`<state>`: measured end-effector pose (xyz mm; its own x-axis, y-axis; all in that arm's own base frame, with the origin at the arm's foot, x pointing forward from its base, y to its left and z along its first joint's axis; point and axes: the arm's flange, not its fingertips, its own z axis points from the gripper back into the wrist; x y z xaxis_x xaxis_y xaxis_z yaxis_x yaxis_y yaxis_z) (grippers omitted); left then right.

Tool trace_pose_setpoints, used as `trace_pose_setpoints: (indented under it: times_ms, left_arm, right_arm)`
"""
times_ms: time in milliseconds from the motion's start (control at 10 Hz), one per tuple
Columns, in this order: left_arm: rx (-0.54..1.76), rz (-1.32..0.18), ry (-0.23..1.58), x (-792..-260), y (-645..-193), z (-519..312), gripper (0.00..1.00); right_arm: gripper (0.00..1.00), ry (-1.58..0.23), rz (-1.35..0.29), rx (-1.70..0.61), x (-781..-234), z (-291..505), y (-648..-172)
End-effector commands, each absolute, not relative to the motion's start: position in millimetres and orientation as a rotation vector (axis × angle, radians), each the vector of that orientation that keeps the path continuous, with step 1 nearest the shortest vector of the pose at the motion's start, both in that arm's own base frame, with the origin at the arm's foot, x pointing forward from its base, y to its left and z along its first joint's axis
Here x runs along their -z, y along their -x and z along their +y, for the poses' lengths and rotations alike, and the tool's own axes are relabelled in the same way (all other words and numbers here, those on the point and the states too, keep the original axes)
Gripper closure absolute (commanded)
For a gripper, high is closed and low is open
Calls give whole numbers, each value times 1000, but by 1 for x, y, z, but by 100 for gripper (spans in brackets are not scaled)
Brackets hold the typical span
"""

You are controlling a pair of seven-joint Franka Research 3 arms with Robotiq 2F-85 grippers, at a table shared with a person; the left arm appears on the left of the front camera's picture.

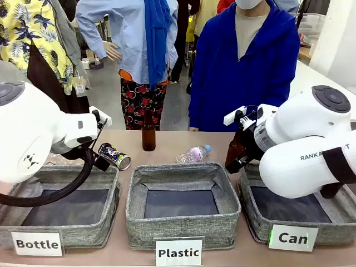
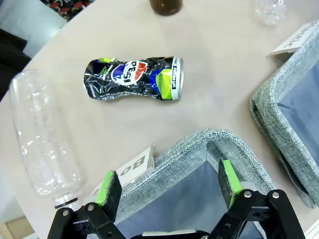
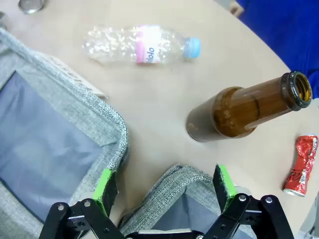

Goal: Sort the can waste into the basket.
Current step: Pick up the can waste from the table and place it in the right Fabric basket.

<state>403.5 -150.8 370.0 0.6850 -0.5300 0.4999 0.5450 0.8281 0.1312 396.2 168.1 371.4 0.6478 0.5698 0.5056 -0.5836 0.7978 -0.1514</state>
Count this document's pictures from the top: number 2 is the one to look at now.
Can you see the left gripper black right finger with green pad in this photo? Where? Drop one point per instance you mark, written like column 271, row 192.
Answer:
column 228, row 184

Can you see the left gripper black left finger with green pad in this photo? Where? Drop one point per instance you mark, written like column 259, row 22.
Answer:
column 109, row 194

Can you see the large clear plastic bottle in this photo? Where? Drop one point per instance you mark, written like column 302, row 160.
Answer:
column 42, row 139

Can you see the crushed black Pepsi can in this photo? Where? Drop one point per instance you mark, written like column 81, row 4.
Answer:
column 129, row 78

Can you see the brown glass bottle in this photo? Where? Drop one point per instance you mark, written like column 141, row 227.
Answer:
column 165, row 6

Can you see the grey fabric basket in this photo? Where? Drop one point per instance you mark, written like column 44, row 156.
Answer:
column 281, row 104
column 199, row 144

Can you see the white paper label card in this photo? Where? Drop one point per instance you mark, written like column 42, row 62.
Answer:
column 294, row 39
column 135, row 168

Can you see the black fabric item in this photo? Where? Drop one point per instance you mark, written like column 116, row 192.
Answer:
column 11, row 59

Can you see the floral patterned fabric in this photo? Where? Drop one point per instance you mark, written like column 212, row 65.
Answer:
column 69, row 7

